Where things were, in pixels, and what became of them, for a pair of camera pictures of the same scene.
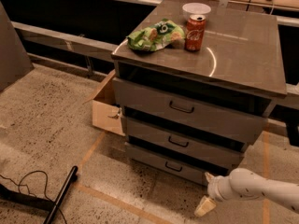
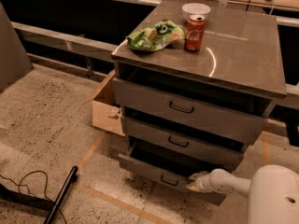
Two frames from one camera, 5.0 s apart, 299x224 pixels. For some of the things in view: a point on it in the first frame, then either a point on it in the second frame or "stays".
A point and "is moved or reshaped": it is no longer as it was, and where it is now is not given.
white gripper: (215, 189) → (205, 182)
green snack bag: (158, 35) stays
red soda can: (195, 32) stays
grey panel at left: (14, 61) stays
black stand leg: (36, 202) stays
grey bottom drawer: (170, 164) is moved or reshaped
